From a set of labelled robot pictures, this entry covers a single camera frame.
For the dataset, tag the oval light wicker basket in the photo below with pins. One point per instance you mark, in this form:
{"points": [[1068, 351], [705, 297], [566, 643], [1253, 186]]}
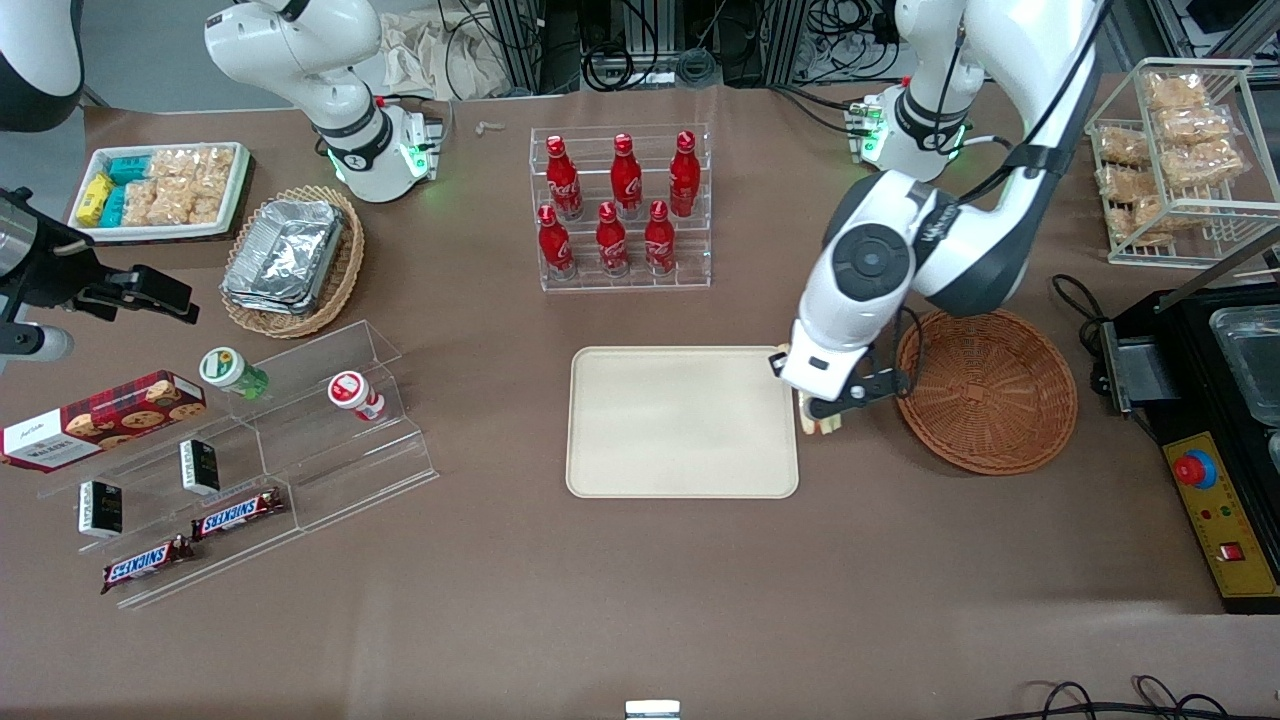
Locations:
{"points": [[352, 255]]}

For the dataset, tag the aluminium frame rack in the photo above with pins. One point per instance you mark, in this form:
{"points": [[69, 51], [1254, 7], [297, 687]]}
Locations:
{"points": [[520, 40]]}

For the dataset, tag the teal snack pack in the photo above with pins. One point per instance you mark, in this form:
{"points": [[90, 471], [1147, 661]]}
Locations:
{"points": [[128, 170], [113, 207]]}

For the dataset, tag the red cup container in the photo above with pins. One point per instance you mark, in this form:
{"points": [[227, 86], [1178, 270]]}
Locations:
{"points": [[352, 393]]}

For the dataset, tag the beige rectangular tray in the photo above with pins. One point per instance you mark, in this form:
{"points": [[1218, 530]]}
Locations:
{"points": [[660, 420]]}

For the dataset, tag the green cup container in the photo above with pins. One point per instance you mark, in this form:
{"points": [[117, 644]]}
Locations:
{"points": [[228, 370]]}

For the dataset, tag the small white block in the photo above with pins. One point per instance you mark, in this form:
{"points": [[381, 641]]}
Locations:
{"points": [[652, 710]]}

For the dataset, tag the black control box yellow panel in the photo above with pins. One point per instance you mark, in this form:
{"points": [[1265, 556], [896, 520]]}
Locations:
{"points": [[1215, 520]]}

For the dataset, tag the grey metal bracket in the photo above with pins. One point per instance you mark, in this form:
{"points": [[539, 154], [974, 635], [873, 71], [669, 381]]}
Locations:
{"points": [[1135, 370]]}

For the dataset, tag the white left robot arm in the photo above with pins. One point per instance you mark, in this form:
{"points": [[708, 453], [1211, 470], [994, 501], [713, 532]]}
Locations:
{"points": [[870, 300]]}

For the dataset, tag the white rectangular snack tray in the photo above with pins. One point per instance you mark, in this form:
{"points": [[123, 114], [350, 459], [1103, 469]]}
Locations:
{"points": [[150, 233]]}

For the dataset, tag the stack of aluminium foil trays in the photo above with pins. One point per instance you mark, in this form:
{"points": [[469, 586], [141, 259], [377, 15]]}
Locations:
{"points": [[285, 255]]}

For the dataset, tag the red emergency stop button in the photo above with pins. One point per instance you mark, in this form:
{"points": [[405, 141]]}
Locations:
{"points": [[1196, 469]]}

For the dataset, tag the small grey clip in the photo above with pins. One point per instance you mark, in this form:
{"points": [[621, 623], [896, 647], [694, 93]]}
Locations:
{"points": [[490, 127]]}

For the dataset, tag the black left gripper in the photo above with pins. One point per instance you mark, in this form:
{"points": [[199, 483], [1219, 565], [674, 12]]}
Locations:
{"points": [[777, 371]]}

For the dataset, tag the small black box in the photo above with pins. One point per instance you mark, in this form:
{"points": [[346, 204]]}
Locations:
{"points": [[200, 467], [100, 508]]}

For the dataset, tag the clear bag of rice crackers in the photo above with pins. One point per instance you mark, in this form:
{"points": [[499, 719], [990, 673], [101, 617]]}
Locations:
{"points": [[1178, 90], [1205, 163], [172, 165], [1122, 146], [1195, 125], [175, 203], [140, 203], [215, 165], [1140, 218], [1130, 183], [208, 203]]}

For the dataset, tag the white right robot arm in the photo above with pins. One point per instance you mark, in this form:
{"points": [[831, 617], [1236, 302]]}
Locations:
{"points": [[300, 50]]}

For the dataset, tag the clear acrylic bottle rack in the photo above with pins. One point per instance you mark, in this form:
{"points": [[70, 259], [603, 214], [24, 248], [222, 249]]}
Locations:
{"points": [[695, 270]]}

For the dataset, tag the clear acrylic stepped shelf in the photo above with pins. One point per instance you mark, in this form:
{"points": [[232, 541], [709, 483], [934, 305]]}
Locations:
{"points": [[340, 470]]}

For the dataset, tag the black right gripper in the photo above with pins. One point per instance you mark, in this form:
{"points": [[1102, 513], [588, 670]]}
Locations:
{"points": [[62, 277]]}

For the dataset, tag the Snickers chocolate bar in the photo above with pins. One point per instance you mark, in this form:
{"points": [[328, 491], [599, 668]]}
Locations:
{"points": [[145, 565], [238, 514]]}

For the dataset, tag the red tartan cookie box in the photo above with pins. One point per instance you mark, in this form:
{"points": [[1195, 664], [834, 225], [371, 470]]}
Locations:
{"points": [[100, 420]]}

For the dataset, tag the clear plastic container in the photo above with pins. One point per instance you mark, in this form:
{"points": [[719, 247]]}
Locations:
{"points": [[1250, 360]]}

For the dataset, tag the round brown wicker basket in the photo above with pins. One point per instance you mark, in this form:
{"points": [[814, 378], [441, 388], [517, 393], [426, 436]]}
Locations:
{"points": [[1000, 400]]}

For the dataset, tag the dark board under snack tray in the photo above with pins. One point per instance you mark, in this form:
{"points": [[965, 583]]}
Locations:
{"points": [[250, 195]]}

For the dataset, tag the crumpled beige cloth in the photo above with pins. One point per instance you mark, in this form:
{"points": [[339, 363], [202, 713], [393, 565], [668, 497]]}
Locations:
{"points": [[430, 55]]}

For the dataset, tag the red cola bottle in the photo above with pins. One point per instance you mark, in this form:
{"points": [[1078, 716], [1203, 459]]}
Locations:
{"points": [[684, 178], [626, 180], [555, 248], [563, 185], [612, 245], [660, 243]]}

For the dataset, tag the yellow snack pack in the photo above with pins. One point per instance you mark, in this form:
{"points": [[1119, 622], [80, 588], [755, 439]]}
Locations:
{"points": [[93, 198]]}

